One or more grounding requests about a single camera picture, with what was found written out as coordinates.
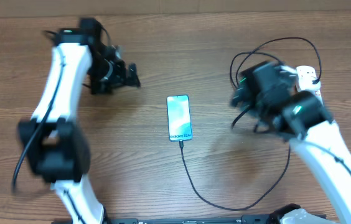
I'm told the black charger cable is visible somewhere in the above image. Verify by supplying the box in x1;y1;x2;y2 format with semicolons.
179;37;322;212

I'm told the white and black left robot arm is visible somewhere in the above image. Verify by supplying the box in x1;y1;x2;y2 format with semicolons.
11;17;141;223

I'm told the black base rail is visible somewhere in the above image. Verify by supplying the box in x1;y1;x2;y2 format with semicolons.
110;214;271;224

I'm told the blue Samsung Galaxy smartphone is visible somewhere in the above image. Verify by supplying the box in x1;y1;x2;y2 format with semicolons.
166;95;193;142

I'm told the white power strip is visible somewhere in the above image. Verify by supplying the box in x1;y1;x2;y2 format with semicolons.
296;65;323;103

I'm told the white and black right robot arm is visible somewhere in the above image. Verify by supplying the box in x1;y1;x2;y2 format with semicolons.
231;61;351;223

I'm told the white charger plug adapter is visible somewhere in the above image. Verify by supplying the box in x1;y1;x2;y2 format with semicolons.
296;74;321;92

